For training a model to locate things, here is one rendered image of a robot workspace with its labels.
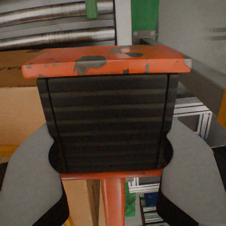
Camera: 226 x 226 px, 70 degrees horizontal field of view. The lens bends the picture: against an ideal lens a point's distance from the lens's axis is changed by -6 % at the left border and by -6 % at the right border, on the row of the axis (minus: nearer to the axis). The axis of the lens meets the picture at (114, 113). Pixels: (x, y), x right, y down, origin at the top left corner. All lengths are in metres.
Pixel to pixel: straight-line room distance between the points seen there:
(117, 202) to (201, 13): 1.26
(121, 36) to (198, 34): 0.82
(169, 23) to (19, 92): 1.09
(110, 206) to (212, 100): 0.28
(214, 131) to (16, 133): 1.31
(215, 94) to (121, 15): 0.38
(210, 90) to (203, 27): 0.99
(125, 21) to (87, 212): 0.56
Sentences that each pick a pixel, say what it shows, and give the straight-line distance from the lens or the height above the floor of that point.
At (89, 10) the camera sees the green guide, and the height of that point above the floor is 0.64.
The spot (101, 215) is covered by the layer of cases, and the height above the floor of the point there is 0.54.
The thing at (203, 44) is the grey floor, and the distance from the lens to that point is 1.36.
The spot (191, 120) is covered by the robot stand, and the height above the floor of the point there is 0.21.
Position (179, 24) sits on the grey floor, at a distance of 1.27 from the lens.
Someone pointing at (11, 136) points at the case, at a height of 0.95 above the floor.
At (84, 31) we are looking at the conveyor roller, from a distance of 0.65.
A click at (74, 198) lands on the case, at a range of 0.43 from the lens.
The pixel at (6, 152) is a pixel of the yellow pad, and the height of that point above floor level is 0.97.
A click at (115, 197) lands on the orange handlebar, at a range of 0.17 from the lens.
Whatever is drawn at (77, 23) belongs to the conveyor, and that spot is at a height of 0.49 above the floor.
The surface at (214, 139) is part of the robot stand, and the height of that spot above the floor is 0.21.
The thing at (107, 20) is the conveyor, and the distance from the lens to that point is 0.70.
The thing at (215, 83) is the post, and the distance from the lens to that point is 0.37.
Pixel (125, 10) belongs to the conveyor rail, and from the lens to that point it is 0.59.
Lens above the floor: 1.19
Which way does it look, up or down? 61 degrees down
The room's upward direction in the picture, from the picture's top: 177 degrees clockwise
